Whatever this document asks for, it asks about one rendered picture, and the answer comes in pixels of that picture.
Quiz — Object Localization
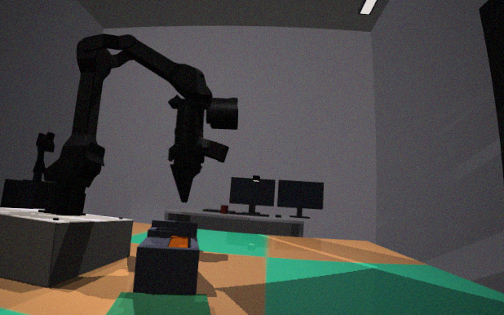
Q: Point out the orange l-shaped block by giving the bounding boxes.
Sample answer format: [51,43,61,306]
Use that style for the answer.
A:
[169,236,188,248]

